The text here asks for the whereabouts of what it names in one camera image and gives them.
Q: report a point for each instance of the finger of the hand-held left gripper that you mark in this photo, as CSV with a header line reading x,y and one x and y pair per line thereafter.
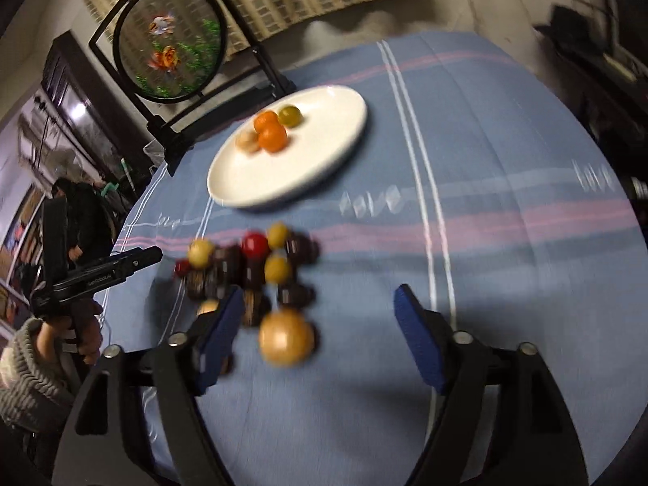
x,y
141,258

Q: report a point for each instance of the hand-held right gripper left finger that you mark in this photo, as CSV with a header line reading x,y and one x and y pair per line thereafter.
x,y
222,329

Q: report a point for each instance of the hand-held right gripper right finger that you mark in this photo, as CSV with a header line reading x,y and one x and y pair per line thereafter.
x,y
420,334

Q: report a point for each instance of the red cherry tomato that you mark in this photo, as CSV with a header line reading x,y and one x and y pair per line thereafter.
x,y
254,245
182,267

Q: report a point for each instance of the yellow green tangerine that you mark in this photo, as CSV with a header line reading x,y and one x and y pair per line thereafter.
x,y
201,253

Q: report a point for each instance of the large tan round fruit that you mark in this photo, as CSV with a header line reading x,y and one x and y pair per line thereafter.
x,y
286,336

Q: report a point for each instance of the pile of dark chestnuts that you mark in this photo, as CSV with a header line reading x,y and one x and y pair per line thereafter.
x,y
222,263

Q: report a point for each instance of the yellow longan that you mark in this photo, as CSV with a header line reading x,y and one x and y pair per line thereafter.
x,y
277,268
277,234

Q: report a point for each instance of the white oval plate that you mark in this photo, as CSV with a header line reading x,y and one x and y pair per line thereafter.
x,y
314,131

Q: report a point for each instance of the person's left hand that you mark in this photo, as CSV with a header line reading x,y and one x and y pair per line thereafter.
x,y
91,334

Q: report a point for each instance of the cluttered shelves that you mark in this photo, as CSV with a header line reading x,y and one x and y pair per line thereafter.
x,y
20,233

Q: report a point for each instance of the blue striped tablecloth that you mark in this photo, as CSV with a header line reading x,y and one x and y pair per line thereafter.
x,y
481,273

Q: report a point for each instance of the dark wooden framed panel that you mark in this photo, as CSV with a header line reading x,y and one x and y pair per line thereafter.
x,y
76,101

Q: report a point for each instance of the small orange tangerine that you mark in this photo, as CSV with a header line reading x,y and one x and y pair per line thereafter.
x,y
267,121
272,140

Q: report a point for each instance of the green orange tangerine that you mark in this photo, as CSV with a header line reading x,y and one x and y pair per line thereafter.
x,y
291,115

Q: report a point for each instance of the round fish embroidery screen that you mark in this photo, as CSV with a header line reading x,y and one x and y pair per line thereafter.
x,y
169,40

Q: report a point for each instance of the dark wooden side cabinet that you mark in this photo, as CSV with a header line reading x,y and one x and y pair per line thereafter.
x,y
607,91

